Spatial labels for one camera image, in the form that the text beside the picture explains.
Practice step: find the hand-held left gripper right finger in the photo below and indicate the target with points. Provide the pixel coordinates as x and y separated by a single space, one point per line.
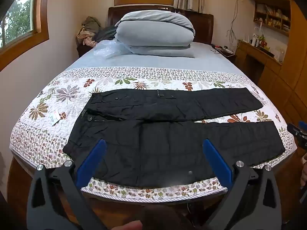
215 159

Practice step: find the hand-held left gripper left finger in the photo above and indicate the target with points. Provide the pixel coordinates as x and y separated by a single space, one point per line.
93 159

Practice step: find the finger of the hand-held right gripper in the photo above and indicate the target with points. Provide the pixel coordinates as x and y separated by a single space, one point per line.
303 125
294 129

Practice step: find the black pants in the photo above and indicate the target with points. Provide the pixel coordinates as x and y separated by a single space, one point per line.
156 143

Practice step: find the person's right hand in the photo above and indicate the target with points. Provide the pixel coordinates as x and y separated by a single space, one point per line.
304 172

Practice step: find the white paper tag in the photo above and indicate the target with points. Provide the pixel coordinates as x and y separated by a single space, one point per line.
54 117

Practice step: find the wooden wardrobe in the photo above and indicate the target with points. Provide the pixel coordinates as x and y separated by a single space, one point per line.
295 60

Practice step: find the floral quilt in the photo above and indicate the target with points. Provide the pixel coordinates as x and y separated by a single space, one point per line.
72 93

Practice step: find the wooden desk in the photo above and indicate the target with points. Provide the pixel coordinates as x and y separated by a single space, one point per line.
259 57

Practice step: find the wooden nightstand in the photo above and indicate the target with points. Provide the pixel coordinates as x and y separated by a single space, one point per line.
226 56

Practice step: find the grey-blue bed sheet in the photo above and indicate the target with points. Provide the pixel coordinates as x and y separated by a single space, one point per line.
168 62

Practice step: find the clear plastic bag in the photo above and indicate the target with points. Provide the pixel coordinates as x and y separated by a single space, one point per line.
110 49

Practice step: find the dark garment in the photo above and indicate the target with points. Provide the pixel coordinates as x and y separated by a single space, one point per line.
105 33

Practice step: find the pile of clothes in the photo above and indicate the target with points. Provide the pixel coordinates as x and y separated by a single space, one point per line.
88 30

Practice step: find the wooden bed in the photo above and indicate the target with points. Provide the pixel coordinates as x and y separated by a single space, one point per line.
203 26

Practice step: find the folded grey duvet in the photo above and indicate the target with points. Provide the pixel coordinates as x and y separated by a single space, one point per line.
153 33

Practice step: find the arched wooden window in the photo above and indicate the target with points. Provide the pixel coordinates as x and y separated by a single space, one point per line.
40 12

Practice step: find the wooden wall shelf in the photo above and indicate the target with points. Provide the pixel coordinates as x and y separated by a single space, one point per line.
272 16

